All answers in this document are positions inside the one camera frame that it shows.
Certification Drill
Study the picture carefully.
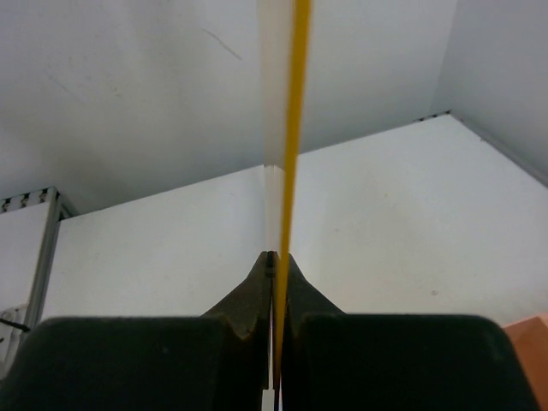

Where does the yellow folder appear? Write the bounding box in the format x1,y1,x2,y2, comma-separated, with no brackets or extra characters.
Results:
261,1,313,410

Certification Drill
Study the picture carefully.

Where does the aluminium frame rail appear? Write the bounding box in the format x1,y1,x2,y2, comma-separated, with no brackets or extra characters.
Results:
0,186,78,369

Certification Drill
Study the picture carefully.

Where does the pink desktop file organizer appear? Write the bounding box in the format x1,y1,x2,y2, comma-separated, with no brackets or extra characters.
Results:
503,313,548,410

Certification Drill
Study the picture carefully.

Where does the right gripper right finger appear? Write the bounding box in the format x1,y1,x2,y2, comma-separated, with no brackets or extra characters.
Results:
281,262,539,410

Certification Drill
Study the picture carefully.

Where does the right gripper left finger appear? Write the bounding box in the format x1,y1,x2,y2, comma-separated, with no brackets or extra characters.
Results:
1,252,276,410

